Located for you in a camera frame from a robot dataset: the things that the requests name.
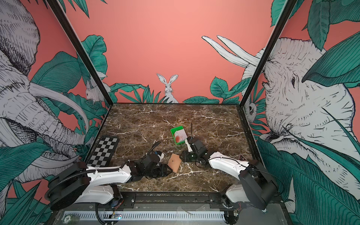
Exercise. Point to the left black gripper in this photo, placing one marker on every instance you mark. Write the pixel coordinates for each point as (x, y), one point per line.
(164, 171)

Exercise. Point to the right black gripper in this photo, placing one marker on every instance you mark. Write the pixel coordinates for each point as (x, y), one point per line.
(186, 154)

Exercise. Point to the pink leather card holder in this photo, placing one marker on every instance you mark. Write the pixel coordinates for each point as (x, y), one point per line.
(174, 162)

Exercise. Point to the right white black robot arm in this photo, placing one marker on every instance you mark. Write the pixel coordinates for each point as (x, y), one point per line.
(257, 186)

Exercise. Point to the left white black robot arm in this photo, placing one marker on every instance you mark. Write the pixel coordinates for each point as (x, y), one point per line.
(86, 184)

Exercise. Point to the white red credit card stack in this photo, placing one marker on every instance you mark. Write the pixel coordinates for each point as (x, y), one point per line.
(180, 135)

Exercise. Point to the green plastic tray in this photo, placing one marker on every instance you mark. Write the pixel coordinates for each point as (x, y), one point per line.
(173, 131)

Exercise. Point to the black white checkerboard plate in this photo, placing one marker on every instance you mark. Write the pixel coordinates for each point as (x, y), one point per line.
(104, 151)

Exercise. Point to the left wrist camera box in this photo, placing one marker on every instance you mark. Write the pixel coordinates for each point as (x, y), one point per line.
(160, 155)

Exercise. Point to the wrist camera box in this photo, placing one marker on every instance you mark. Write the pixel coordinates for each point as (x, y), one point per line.
(188, 144)
(160, 155)

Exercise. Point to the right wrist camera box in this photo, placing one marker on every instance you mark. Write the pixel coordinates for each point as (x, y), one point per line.
(188, 144)

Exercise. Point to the black front mounting rail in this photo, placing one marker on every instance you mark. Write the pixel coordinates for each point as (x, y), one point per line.
(216, 200)

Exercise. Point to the white slotted cable duct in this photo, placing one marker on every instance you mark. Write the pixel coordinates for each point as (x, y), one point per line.
(145, 215)

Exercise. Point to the right black frame post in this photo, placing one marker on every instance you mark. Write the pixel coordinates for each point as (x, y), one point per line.
(283, 18)

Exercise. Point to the black frame post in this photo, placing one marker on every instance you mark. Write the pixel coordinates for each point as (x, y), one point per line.
(73, 37)
(283, 18)

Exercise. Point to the left black frame post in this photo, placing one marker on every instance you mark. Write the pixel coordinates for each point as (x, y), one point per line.
(73, 37)

